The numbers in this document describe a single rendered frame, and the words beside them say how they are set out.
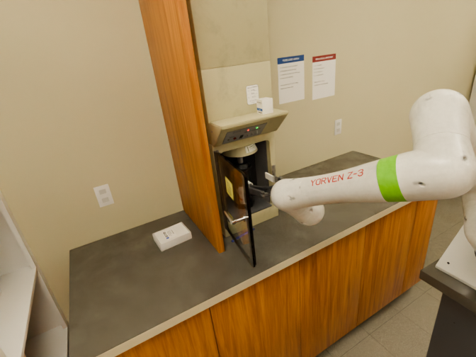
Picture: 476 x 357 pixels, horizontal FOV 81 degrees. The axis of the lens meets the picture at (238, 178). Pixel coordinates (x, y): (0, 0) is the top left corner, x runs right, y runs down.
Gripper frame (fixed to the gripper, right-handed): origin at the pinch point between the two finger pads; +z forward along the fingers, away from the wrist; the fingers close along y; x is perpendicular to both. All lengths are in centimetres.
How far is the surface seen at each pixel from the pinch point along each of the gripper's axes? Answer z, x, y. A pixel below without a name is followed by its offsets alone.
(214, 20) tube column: 5, -65, 10
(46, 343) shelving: 37, 72, 112
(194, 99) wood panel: -4.5, -40.5, 25.4
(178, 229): 20.7, 23.7, 36.1
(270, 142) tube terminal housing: 5.4, -14.1, -11.7
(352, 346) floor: -23, 121, -45
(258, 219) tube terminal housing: 5.3, 24.9, -1.9
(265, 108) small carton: -3.0, -32.1, -4.8
